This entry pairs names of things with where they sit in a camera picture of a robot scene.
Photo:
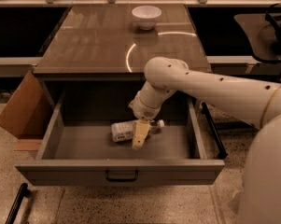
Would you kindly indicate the grey open top drawer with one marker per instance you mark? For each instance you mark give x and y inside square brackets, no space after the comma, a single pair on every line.
[78,149]

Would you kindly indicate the black base leg left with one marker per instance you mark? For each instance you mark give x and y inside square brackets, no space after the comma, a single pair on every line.
[21,194]

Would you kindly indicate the grey bench rail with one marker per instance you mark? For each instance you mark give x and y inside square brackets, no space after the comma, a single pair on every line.
[17,66]
[242,65]

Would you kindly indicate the grey bench rail right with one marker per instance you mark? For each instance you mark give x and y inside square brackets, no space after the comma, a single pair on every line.
[242,65]

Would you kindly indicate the black base leg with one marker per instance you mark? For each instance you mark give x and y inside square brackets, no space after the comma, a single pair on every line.
[21,194]
[222,154]

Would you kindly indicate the black base leg right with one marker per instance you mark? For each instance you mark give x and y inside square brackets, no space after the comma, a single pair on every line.
[222,154]

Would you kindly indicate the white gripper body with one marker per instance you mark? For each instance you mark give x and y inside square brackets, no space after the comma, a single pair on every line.
[144,110]

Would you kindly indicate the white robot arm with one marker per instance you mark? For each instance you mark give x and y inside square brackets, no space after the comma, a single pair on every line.
[255,102]

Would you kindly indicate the white ceramic bowl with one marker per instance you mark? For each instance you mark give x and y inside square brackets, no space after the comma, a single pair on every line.
[146,17]

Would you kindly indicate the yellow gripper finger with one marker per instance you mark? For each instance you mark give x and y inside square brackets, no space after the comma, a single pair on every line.
[140,133]

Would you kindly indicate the black drawer handle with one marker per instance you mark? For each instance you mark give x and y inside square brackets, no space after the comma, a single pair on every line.
[121,176]

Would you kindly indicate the grey bench rail left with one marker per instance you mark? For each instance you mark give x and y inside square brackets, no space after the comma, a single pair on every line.
[17,66]

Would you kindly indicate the plastic bottle with label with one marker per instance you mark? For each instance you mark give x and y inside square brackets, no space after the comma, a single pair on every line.
[123,131]

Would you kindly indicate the brown cardboard box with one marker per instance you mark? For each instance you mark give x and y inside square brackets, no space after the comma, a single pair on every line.
[27,114]

